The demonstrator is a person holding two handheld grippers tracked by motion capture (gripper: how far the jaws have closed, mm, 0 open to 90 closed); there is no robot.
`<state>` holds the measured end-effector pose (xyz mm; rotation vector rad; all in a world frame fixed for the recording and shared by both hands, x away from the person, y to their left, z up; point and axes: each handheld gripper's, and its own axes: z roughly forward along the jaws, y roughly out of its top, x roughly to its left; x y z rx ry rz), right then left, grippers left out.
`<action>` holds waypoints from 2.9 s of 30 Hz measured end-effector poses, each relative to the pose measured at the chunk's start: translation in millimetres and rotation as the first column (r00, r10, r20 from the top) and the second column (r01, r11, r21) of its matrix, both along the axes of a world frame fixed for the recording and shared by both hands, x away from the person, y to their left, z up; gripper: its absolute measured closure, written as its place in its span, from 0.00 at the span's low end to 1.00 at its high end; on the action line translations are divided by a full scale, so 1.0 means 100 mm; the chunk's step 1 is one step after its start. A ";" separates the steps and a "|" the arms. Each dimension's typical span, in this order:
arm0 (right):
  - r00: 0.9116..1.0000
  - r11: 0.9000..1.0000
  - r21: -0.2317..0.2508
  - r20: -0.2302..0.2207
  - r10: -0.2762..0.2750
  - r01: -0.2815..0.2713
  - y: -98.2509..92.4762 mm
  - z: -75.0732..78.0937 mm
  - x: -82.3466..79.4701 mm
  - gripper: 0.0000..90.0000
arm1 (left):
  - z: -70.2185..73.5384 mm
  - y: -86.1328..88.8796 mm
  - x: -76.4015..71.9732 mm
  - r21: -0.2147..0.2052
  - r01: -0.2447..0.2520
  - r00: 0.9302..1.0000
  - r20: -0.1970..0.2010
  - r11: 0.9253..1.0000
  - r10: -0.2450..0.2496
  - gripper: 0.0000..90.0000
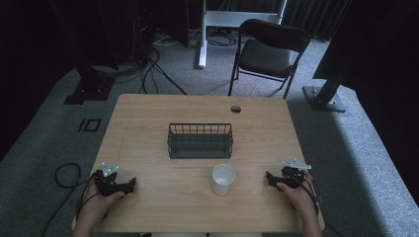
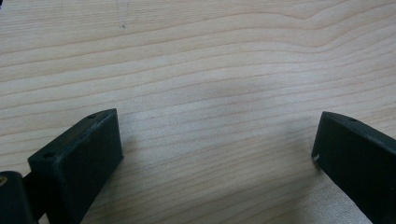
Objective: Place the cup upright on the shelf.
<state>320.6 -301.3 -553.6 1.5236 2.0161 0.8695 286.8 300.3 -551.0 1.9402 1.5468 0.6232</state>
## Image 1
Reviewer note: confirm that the white cup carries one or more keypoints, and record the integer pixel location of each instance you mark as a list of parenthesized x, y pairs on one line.
[(223, 180)]

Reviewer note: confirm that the black metal stand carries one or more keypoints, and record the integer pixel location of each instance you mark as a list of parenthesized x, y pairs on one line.
[(326, 95), (90, 87)]

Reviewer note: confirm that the person's right hand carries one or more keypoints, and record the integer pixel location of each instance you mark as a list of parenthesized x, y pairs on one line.
[(298, 196)]

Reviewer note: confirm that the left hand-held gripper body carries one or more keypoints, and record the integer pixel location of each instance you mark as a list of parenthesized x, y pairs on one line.
[(106, 184)]

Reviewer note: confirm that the black folding chair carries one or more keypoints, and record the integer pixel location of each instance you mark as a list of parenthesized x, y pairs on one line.
[(268, 54)]

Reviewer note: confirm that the white desk frame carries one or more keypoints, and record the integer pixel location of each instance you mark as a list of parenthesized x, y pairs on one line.
[(210, 19)]

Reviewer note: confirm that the person's left hand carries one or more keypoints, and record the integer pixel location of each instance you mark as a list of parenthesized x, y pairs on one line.
[(95, 207)]

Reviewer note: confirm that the dark curtain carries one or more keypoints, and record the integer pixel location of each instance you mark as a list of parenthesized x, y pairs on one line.
[(316, 15)]

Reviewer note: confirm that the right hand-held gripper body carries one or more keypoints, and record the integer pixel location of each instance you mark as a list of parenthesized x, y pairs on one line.
[(291, 176)]

